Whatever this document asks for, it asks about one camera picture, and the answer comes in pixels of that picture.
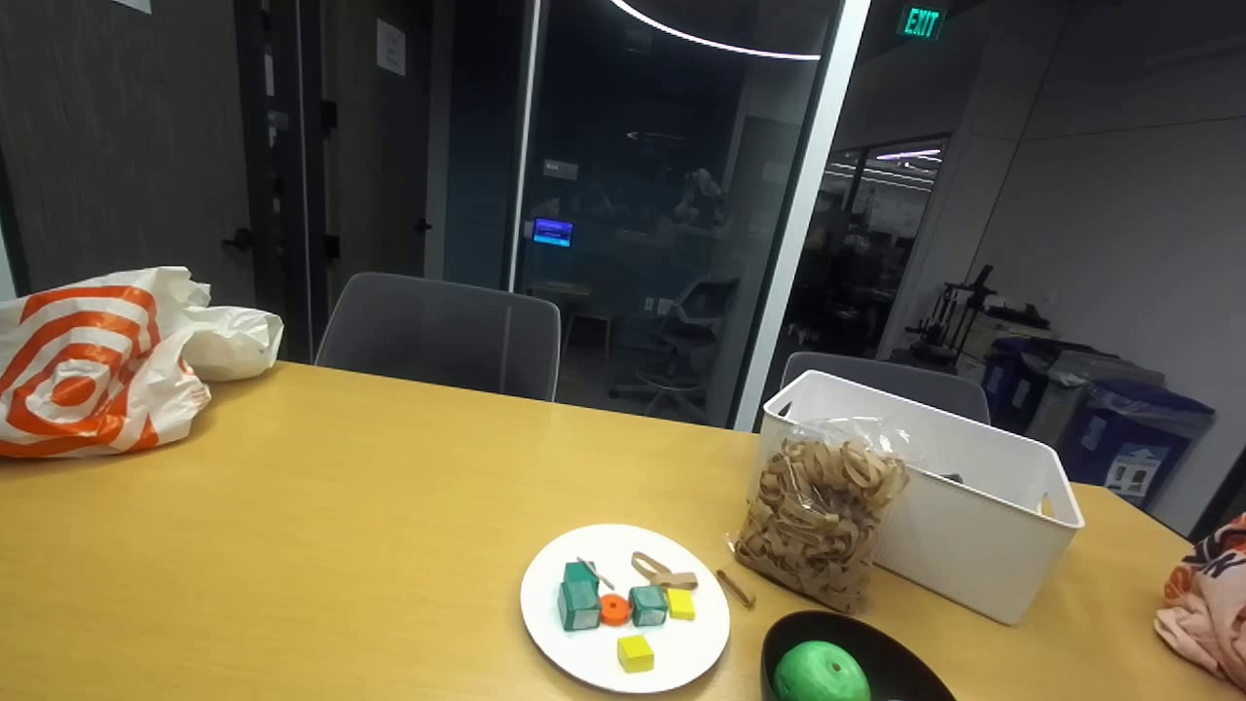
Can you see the grey chair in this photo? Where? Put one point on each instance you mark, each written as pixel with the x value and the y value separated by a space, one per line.
pixel 443 334
pixel 899 382

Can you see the yellow wooden block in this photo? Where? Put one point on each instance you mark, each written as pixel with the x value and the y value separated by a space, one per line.
pixel 638 653
pixel 685 605

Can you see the thick white window pillar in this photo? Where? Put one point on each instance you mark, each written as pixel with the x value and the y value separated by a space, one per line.
pixel 800 208

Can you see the tan wooden piece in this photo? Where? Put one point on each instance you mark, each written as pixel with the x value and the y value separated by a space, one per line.
pixel 665 575

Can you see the thin white window post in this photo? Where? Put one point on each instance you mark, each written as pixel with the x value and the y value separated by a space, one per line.
pixel 525 131

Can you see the blue glowing screen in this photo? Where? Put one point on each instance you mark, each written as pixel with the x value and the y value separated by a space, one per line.
pixel 552 230

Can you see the green apple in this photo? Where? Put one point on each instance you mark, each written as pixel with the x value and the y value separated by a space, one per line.
pixel 819 674

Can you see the white plastic basket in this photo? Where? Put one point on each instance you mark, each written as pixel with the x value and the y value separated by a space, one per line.
pixel 969 552

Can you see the white round plate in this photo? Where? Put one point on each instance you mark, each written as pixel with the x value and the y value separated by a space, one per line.
pixel 572 648

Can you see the pink shirt with orange print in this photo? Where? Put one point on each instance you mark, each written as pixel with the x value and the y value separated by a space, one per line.
pixel 1211 610

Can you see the orange and white plastic bag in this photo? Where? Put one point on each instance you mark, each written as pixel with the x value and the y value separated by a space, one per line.
pixel 81 374

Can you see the clear container of pretzels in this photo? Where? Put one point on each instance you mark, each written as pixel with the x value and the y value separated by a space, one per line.
pixel 819 520

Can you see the small wooden stick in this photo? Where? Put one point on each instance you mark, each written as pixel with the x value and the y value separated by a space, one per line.
pixel 739 584

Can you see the black bowl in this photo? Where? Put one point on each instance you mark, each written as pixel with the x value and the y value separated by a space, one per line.
pixel 909 664

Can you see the black machine frame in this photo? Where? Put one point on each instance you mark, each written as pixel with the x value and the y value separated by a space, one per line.
pixel 969 317

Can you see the small teal wooden block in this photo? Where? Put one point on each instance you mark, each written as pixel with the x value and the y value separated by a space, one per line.
pixel 647 605

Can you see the orange round bead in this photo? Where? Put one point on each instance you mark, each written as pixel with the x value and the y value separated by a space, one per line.
pixel 617 610

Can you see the white paper on door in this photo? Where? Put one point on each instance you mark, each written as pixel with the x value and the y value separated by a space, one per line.
pixel 391 47

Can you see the green exit sign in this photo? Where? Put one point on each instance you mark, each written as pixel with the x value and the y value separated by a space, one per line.
pixel 922 21

